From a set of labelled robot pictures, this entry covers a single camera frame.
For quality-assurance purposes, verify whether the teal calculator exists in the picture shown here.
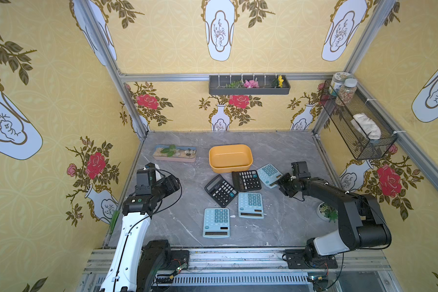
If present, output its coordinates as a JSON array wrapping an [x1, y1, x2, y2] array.
[[257, 164, 282, 189], [238, 192, 264, 219], [203, 208, 231, 238]]

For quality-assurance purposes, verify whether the black calculator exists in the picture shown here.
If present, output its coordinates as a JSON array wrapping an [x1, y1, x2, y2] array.
[[204, 175, 238, 208], [232, 170, 262, 192]]

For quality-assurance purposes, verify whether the yellow storage box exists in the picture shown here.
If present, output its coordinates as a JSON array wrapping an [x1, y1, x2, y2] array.
[[209, 144, 254, 173]]

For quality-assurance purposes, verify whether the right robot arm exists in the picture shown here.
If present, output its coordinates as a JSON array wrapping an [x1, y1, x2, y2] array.
[[277, 173, 392, 268]]

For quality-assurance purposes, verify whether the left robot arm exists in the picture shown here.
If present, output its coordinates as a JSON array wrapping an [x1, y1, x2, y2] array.
[[99, 170, 182, 292]]

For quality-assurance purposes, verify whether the small potted green plant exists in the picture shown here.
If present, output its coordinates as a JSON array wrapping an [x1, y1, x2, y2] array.
[[316, 203, 338, 223]]

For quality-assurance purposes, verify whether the white crumpled cloth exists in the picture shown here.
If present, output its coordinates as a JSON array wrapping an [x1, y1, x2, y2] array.
[[351, 113, 382, 140]]

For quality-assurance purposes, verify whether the yellow artificial flower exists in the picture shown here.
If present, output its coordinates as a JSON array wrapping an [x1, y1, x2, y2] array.
[[277, 75, 283, 88]]

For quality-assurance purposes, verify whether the pink artificial flower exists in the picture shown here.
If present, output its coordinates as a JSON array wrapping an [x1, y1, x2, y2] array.
[[243, 80, 260, 88]]

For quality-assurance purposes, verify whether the glass jar with beans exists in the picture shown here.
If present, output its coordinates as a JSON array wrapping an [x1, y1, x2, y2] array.
[[336, 78, 358, 106]]

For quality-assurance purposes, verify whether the glass jar white lid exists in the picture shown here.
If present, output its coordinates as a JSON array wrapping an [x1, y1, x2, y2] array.
[[328, 72, 353, 96]]

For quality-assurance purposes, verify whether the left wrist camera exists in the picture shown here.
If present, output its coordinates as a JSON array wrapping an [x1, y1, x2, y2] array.
[[135, 163, 162, 195]]

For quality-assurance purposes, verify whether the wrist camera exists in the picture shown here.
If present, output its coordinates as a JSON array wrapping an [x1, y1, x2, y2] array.
[[135, 163, 162, 195], [292, 161, 311, 180]]

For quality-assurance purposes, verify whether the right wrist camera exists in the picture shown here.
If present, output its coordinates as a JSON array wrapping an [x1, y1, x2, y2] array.
[[292, 161, 311, 180]]

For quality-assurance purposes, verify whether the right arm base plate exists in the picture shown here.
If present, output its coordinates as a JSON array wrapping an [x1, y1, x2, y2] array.
[[282, 249, 338, 270]]

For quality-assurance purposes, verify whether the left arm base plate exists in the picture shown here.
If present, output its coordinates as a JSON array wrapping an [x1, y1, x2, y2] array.
[[159, 249, 190, 271]]

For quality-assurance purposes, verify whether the black wire wall basket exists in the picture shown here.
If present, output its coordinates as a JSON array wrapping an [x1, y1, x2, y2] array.
[[319, 80, 397, 161]]

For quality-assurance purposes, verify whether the grey wall shelf tray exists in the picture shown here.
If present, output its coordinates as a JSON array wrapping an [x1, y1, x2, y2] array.
[[209, 74, 291, 96]]

